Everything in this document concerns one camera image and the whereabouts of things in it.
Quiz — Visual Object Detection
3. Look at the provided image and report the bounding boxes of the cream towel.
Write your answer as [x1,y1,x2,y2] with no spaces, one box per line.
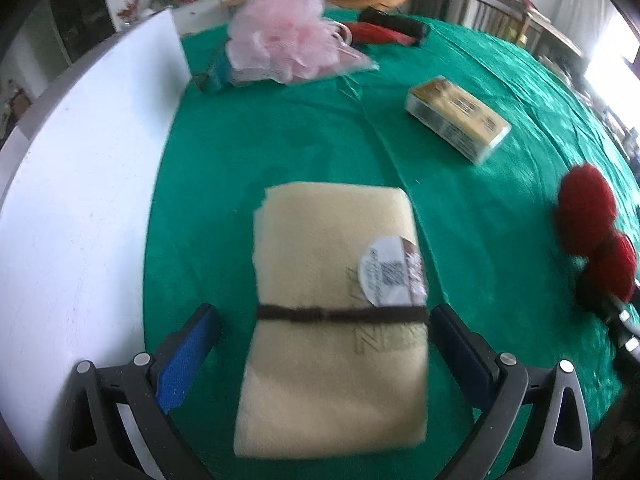
[233,182,428,460]

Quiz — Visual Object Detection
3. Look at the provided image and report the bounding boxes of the red pompom earmuffs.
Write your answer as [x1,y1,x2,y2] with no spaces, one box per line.
[555,162,640,361]

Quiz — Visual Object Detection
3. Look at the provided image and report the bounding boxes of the tissue pack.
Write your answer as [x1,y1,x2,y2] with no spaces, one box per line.
[406,76,511,165]

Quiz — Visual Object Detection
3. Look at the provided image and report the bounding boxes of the black fuzzy item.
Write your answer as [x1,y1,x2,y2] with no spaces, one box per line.
[357,8,430,47]

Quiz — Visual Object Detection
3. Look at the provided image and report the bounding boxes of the pink bath pouf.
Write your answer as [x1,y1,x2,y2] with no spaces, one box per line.
[226,0,350,70]

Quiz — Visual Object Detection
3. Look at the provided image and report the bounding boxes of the red snack packet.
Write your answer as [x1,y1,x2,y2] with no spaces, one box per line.
[345,22,416,47]

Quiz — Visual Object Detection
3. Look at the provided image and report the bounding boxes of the pink packaged item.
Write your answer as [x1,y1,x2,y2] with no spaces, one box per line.
[229,47,380,86]

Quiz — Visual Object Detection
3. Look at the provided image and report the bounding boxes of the white cardboard box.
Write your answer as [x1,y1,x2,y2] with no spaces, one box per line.
[1,11,191,479]

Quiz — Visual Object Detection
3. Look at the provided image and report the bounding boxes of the wooden shelf rack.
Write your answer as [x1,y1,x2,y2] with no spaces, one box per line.
[459,0,585,65]

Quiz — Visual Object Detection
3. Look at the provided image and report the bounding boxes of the red flower arrangement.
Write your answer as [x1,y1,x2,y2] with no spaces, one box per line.
[116,0,141,26]

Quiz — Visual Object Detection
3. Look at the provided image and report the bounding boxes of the white tv cabinet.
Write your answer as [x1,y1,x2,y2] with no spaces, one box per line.
[170,0,247,38]

